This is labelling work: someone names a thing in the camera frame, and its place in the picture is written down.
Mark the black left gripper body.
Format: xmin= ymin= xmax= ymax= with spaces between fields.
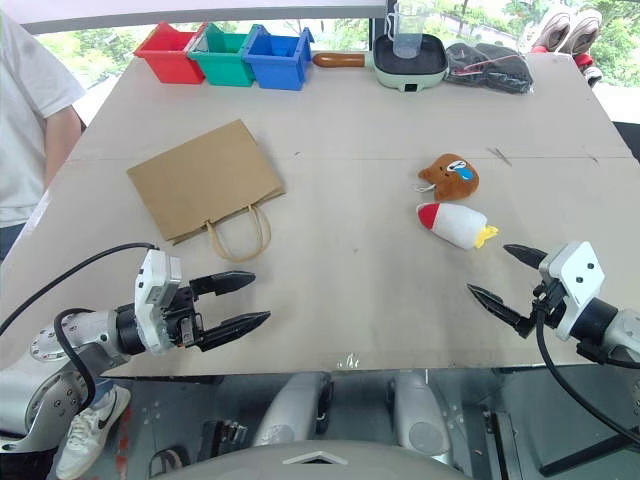
xmin=160 ymin=282 xmax=205 ymax=350

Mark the brown paper bag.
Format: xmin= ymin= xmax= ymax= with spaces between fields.
xmin=126 ymin=118 xmax=286 ymax=263

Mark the blue plastic bin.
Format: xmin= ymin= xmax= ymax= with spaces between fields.
xmin=242 ymin=24 xmax=314 ymax=92

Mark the green electric frying pan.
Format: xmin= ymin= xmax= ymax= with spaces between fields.
xmin=312 ymin=33 xmax=450 ymax=94

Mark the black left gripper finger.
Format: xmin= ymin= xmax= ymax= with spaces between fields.
xmin=197 ymin=310 xmax=272 ymax=353
xmin=188 ymin=270 xmax=257 ymax=297

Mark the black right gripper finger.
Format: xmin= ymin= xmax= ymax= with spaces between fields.
xmin=502 ymin=243 xmax=550 ymax=274
xmin=466 ymin=282 xmax=542 ymax=340

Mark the black cloth bundle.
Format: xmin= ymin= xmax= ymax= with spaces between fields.
xmin=442 ymin=41 xmax=535 ymax=96

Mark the grey robot torso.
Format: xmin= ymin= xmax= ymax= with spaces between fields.
xmin=164 ymin=438 xmax=476 ymax=480

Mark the red plastic bin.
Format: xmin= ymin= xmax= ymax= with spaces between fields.
xmin=133 ymin=21 xmax=208 ymax=86

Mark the grey robot leg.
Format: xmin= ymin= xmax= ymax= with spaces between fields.
xmin=388 ymin=368 xmax=454 ymax=457
xmin=250 ymin=370 xmax=335 ymax=449

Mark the brown plush toy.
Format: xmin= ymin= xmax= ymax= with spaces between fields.
xmin=412 ymin=153 xmax=481 ymax=202

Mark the grey robot right leg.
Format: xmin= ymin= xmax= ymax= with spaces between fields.
xmin=388 ymin=368 xmax=454 ymax=457

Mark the green plastic bin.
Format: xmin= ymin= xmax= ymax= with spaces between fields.
xmin=187 ymin=22 xmax=258 ymax=89

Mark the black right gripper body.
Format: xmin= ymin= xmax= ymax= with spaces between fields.
xmin=530 ymin=279 xmax=569 ymax=329

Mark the white sneaker with black logo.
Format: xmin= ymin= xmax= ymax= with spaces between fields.
xmin=55 ymin=384 xmax=132 ymax=480

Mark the person in white shirt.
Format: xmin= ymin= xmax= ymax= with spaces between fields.
xmin=0 ymin=9 xmax=87 ymax=264

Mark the clear measuring cup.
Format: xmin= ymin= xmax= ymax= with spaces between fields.
xmin=384 ymin=3 xmax=429 ymax=60

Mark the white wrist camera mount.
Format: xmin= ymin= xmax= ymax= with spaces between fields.
xmin=133 ymin=249 xmax=183 ymax=357
xmin=538 ymin=241 xmax=607 ymax=342

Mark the white rocket plush toy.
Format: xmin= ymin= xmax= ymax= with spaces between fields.
xmin=416 ymin=202 xmax=500 ymax=251

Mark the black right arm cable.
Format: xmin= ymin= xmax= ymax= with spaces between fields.
xmin=535 ymin=294 xmax=640 ymax=445

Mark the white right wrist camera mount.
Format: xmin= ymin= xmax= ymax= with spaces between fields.
xmin=538 ymin=241 xmax=607 ymax=342

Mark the grey robot left leg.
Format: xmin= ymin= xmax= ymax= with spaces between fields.
xmin=250 ymin=370 xmax=335 ymax=449

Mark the pink sneakers pair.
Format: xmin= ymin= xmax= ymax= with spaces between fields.
xmin=519 ymin=6 xmax=604 ymax=56

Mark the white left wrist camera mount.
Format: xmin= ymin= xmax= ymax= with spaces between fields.
xmin=133 ymin=249 xmax=183 ymax=357

